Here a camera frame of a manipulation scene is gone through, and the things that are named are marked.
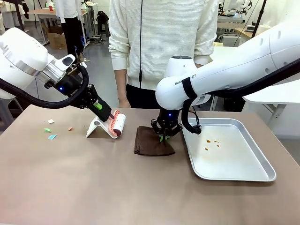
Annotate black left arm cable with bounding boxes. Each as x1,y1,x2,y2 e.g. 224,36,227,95
0,65,90,109

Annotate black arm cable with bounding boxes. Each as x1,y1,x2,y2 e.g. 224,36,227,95
0,65,90,109
181,67,300,135

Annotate cardboard box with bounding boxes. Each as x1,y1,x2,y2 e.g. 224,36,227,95
46,27,68,50

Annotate dark brown cloth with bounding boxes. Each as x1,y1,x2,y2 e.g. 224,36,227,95
133,126,176,157

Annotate wooden background table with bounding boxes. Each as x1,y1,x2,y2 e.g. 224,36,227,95
28,8,91,47

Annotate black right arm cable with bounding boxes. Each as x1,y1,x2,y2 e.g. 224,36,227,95
181,67,300,135

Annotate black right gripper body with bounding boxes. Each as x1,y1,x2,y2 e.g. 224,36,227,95
156,109,182,128

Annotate person's black trousers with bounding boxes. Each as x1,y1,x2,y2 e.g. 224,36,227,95
125,83,162,110

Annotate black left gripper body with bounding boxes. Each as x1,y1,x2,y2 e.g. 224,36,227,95
53,70,90,110

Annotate silver metal tray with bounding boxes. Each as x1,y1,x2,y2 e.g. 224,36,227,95
182,118,277,181

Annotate black tripod pole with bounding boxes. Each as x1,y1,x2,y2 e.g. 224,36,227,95
252,0,268,38

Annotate thin black cord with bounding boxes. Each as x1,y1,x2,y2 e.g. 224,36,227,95
139,0,144,89

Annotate black background chair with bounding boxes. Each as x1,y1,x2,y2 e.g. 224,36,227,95
96,10,111,38

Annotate pink lint roller black handle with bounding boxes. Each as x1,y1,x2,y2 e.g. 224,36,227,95
93,99,127,137

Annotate grey plastic stool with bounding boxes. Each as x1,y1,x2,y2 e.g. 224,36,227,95
0,97,24,132

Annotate person's right hand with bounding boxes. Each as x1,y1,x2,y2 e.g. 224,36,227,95
117,97,131,109

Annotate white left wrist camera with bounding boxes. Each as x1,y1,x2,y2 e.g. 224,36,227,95
55,54,77,71

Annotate person's right forearm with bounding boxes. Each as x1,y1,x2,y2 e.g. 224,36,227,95
114,69,128,101

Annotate background person white coat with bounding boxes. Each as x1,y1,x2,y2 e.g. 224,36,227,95
55,0,85,59

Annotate white angled stand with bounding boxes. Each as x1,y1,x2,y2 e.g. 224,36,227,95
85,116,119,140

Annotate white side table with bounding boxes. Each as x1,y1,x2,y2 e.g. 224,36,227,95
212,45,300,138

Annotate person's white knit sweater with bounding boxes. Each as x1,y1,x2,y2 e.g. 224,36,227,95
108,0,220,91

